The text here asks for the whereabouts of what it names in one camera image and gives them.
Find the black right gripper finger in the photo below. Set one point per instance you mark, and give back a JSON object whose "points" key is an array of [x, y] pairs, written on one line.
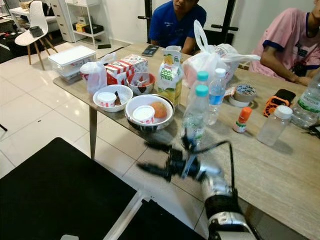
{"points": [[152, 170], [157, 146]]}

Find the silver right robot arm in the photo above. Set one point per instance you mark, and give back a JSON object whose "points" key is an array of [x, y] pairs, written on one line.
{"points": [[217, 186]]}

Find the white lidded paper cup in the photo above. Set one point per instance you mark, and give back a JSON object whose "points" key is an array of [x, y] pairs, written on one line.
{"points": [[143, 114]]}

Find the orange fruit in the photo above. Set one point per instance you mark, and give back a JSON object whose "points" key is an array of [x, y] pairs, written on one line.
{"points": [[160, 110]]}

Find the large white metal bowl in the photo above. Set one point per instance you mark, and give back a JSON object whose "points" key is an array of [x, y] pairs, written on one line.
{"points": [[132, 107]]}

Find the black glossy panel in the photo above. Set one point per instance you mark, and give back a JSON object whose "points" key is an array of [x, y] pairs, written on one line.
{"points": [[160, 225]]}

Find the clear bottle teal cap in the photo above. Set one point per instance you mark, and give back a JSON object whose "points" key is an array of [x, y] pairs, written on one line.
{"points": [[202, 76], [197, 107]]}

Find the white ceramic bowl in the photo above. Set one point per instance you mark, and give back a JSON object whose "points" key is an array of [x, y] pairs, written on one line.
{"points": [[126, 98]]}

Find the dark spoon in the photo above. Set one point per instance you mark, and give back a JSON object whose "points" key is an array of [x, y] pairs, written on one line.
{"points": [[118, 98]]}

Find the small red bowl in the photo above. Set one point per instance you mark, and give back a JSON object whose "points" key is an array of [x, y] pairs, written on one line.
{"points": [[150, 83]]}

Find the green white juice carton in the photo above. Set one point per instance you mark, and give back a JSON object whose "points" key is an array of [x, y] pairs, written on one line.
{"points": [[170, 82]]}

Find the small red white cup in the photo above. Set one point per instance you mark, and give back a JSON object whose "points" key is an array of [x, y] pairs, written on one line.
{"points": [[106, 100]]}

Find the small orange cap bottle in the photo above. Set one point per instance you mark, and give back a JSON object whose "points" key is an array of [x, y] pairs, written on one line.
{"points": [[244, 115]]}

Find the red white food box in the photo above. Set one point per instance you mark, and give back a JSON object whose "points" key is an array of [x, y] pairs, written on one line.
{"points": [[127, 67]]}

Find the small white plastic bag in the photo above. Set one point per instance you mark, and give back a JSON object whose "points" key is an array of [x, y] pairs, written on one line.
{"points": [[95, 75]]}

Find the black cabinet white edge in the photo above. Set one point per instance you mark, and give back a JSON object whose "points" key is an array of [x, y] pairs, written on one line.
{"points": [[60, 195]]}

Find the black smartphone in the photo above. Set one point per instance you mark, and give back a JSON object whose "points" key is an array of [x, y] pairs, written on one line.
{"points": [[150, 50]]}

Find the large white plastic bag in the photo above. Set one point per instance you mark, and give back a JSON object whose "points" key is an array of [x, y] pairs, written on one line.
{"points": [[205, 62]]}

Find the frosted bottle white cap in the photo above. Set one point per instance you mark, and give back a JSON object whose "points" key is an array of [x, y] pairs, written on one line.
{"points": [[270, 131]]}

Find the wooden dining table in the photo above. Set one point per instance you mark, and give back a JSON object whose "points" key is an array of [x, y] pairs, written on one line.
{"points": [[280, 175]]}

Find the thin black metal leg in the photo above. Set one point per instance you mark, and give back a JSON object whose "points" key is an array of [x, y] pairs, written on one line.
{"points": [[3, 127]]}

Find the orange black handheld device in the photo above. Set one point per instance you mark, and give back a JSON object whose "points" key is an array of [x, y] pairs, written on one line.
{"points": [[275, 105]]}

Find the person in blue shirt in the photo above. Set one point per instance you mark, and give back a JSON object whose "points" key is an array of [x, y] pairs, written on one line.
{"points": [[175, 25]]}

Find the white lidded plastic container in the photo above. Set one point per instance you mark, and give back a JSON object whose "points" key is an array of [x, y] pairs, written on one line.
{"points": [[70, 56]]}

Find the flat black box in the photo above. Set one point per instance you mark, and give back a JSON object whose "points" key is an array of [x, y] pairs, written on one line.
{"points": [[94, 28]]}

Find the small yellow box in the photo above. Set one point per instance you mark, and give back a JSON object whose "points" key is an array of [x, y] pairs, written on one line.
{"points": [[80, 27]]}

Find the large green label bottle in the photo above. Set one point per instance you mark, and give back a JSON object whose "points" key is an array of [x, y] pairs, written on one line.
{"points": [[309, 102]]}

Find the black floor rug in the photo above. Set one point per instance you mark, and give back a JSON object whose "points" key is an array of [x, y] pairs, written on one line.
{"points": [[10, 50]]}

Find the white shelf unit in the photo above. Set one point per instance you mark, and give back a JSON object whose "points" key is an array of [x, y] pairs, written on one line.
{"points": [[62, 20]]}

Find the person in pink shirt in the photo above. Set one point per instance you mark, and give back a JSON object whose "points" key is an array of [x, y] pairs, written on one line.
{"points": [[285, 37]]}

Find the small black pouch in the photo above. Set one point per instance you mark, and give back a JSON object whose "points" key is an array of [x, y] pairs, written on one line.
{"points": [[36, 32]]}

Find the white wooden leg chair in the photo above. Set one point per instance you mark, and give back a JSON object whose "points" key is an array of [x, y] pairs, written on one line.
{"points": [[37, 15]]}

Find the white desk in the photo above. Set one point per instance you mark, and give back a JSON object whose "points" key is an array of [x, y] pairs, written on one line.
{"points": [[22, 11]]}

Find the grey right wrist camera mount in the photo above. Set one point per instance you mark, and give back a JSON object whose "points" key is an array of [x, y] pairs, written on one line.
{"points": [[191, 166]]}

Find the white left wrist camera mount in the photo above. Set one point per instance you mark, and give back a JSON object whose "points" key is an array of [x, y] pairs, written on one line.
{"points": [[70, 237]]}

